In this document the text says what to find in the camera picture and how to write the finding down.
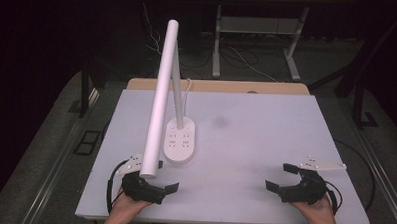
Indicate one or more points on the white desk lamp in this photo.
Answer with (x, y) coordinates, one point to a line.
(160, 90)

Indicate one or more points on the black metal stand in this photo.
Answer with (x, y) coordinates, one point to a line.
(358, 97)
(84, 88)

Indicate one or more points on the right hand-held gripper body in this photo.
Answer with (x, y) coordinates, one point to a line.
(305, 192)

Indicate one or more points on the person's left hand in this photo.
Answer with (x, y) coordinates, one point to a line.
(124, 207)

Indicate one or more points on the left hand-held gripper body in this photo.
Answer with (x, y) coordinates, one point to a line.
(140, 188)

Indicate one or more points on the white board table cover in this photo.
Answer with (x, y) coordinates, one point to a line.
(245, 150)

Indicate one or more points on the person's right hand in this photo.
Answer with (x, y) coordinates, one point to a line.
(318, 213)

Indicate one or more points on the metal frame table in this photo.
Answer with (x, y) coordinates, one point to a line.
(217, 42)

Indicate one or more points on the wooden table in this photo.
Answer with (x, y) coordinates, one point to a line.
(220, 86)

